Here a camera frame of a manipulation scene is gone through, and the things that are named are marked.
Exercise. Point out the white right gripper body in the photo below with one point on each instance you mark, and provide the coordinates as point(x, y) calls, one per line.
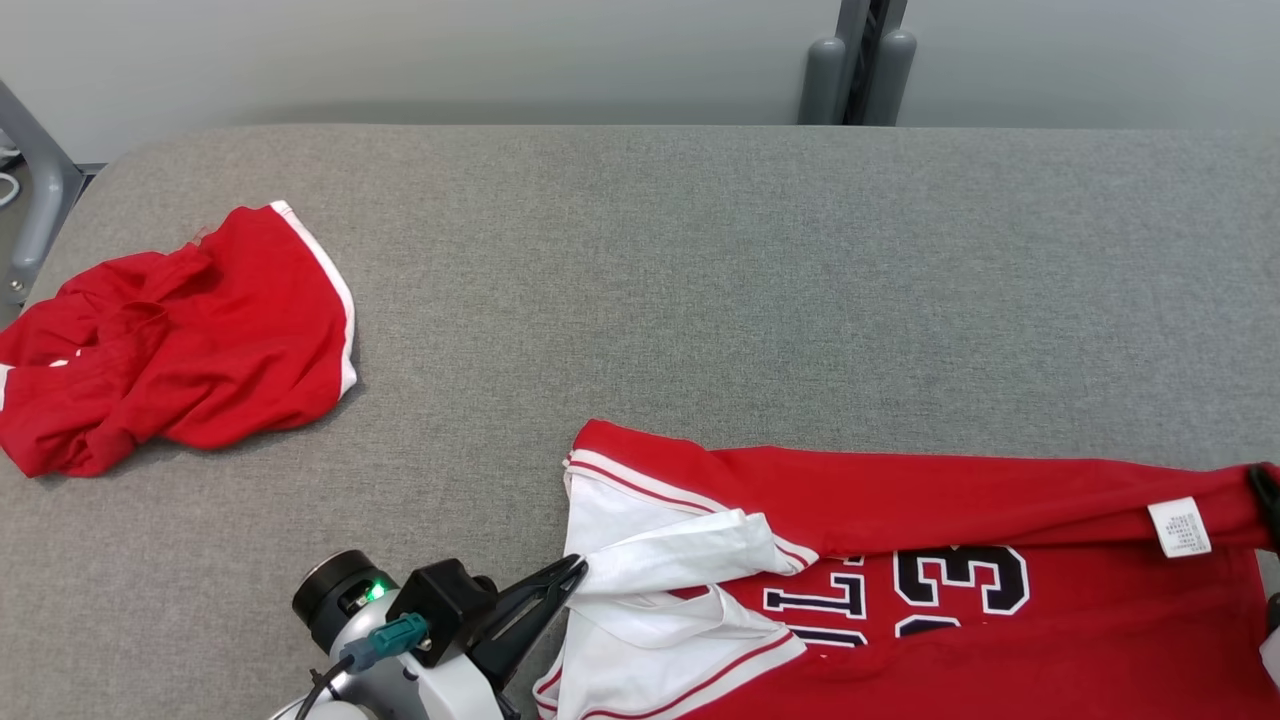
point(1274, 650)

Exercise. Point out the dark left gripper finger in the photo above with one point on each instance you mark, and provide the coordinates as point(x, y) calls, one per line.
point(548, 582)
point(510, 650)

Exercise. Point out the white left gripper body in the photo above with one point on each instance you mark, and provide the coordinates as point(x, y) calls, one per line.
point(455, 695)

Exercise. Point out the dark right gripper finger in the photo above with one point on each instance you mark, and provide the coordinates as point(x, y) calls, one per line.
point(1270, 500)

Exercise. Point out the red white number 23 jersey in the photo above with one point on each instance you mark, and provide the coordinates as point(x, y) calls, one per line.
point(1000, 640)

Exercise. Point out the red shorts with white stripe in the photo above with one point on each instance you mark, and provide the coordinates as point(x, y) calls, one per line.
point(200, 350)

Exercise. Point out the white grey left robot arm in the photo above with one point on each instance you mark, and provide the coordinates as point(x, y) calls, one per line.
point(385, 690)

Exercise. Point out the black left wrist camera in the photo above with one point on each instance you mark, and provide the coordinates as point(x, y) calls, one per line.
point(440, 600)

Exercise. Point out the grey partition post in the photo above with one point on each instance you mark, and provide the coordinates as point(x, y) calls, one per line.
point(830, 70)

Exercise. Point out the grey metal frame leg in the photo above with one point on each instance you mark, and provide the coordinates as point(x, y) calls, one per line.
point(45, 200)

